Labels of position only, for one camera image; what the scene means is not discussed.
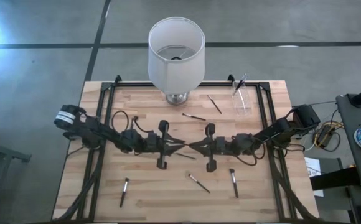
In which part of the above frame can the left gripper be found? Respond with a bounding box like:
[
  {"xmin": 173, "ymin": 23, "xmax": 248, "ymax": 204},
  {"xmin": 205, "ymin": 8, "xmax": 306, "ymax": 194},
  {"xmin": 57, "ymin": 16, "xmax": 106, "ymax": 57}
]
[{"xmin": 145, "ymin": 119, "xmax": 187, "ymax": 170}]

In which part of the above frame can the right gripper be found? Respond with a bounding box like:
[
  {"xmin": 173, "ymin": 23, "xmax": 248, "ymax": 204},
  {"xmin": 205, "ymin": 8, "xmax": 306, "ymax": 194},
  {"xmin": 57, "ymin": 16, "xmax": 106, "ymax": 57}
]
[{"xmin": 189, "ymin": 122, "xmax": 233, "ymax": 173}]

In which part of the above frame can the large white-tipped makeup brush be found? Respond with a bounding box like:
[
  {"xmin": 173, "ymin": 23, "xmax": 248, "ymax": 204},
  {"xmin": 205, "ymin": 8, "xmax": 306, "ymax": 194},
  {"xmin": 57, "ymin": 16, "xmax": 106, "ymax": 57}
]
[{"xmin": 119, "ymin": 177, "xmax": 130, "ymax": 208}]

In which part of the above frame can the large brown-head makeup brush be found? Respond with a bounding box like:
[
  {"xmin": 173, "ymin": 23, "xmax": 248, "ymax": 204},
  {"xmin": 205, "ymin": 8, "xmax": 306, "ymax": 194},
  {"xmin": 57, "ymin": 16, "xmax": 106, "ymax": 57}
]
[{"xmin": 229, "ymin": 168, "xmax": 240, "ymax": 199}]

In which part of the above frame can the clear acrylic container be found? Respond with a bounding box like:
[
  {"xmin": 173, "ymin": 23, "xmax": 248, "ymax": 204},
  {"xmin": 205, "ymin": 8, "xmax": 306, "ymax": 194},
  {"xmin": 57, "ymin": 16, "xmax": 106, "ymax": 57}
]
[{"xmin": 231, "ymin": 79, "xmax": 253, "ymax": 116}]

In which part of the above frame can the white shade table lamp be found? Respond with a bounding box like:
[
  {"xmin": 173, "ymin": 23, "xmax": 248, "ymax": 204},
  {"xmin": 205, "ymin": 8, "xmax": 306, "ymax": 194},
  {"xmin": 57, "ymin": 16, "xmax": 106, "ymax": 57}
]
[{"xmin": 148, "ymin": 16, "xmax": 206, "ymax": 106}]

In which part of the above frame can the white paper sheet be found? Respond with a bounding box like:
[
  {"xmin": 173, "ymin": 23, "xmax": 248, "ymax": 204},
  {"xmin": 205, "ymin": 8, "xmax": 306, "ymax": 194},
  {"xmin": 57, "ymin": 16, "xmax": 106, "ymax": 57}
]
[{"xmin": 304, "ymin": 157, "xmax": 324, "ymax": 198}]

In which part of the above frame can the black power brick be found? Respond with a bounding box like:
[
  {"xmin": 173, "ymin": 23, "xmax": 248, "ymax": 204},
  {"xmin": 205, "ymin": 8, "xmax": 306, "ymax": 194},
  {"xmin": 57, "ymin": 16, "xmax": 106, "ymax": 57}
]
[{"xmin": 319, "ymin": 126, "xmax": 333, "ymax": 142}]

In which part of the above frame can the black cart base bar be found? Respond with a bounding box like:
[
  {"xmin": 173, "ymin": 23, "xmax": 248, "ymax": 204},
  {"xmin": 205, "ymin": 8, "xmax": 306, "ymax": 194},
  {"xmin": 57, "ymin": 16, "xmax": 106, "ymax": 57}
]
[{"xmin": 310, "ymin": 166, "xmax": 360, "ymax": 191}]

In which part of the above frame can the dark grey metal stand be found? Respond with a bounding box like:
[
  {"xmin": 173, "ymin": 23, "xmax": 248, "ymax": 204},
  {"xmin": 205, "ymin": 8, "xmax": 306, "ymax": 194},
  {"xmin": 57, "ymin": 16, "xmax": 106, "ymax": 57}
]
[{"xmin": 0, "ymin": 124, "xmax": 32, "ymax": 224}]

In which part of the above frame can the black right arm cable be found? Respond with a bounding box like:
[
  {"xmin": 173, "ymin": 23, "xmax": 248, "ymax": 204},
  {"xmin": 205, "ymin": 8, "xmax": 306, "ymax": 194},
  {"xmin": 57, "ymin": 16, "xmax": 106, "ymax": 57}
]
[{"xmin": 233, "ymin": 136, "xmax": 306, "ymax": 167}]

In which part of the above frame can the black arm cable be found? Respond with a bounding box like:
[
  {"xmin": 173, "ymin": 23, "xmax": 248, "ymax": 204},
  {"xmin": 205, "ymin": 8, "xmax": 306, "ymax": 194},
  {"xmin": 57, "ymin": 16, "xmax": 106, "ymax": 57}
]
[
  {"xmin": 233, "ymin": 136, "xmax": 306, "ymax": 167},
  {"xmin": 110, "ymin": 110, "xmax": 154, "ymax": 135}
]

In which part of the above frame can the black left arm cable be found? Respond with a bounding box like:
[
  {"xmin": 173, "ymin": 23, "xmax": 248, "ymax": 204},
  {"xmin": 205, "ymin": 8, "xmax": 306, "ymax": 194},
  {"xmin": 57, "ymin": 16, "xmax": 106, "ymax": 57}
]
[{"xmin": 110, "ymin": 110, "xmax": 154, "ymax": 135}]

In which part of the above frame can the black aluminium table frame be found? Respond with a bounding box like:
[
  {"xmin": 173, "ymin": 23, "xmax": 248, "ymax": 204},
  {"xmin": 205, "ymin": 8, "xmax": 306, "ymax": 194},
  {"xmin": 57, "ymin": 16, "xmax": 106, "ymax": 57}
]
[{"xmin": 74, "ymin": 74, "xmax": 317, "ymax": 222}]

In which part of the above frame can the black diagonal frame strut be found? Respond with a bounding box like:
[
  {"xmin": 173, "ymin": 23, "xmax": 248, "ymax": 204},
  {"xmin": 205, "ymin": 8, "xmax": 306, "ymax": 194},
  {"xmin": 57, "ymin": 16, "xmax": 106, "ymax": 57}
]
[
  {"xmin": 272, "ymin": 161, "xmax": 317, "ymax": 222},
  {"xmin": 57, "ymin": 161, "xmax": 102, "ymax": 222}
]

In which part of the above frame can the yellow cable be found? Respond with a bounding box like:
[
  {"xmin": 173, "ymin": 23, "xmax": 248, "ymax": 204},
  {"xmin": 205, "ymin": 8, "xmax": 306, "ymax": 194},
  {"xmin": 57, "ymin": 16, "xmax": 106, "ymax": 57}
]
[{"xmin": 314, "ymin": 121, "xmax": 345, "ymax": 147}]

